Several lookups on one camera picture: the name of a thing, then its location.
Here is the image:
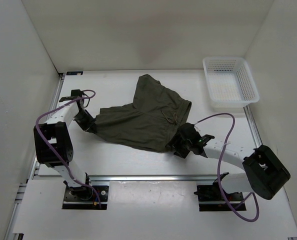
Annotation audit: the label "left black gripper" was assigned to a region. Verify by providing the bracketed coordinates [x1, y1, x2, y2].
[72, 109, 97, 134]

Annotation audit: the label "olive green shorts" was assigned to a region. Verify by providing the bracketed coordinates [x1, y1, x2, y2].
[95, 74, 192, 153]

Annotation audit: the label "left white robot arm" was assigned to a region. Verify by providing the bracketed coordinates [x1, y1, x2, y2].
[33, 89, 100, 201]

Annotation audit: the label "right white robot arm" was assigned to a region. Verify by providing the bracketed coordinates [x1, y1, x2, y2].
[167, 133, 291, 200]

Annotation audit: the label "white perforated plastic basket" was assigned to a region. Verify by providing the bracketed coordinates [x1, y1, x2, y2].
[202, 56, 260, 109]

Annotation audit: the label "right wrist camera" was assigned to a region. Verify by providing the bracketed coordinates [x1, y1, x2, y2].
[178, 122, 201, 142]

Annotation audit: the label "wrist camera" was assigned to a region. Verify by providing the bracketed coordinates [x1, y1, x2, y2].
[70, 89, 84, 98]
[178, 122, 201, 142]

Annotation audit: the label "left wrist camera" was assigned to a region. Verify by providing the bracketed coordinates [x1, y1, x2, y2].
[70, 89, 84, 98]

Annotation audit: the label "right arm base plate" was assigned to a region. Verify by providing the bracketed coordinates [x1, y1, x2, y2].
[194, 184, 247, 212]

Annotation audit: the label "front aluminium rail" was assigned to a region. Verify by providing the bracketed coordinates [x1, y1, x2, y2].
[90, 174, 217, 182]

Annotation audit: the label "aluminium rail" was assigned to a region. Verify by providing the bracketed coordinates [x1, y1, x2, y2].
[90, 174, 217, 182]
[243, 104, 274, 182]
[2, 72, 66, 240]

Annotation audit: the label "left aluminium rail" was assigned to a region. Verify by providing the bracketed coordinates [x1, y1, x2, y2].
[2, 72, 66, 240]

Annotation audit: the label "right aluminium rail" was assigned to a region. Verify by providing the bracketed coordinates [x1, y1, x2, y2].
[243, 104, 274, 182]

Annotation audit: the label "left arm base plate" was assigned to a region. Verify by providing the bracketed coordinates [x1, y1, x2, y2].
[62, 185, 109, 211]

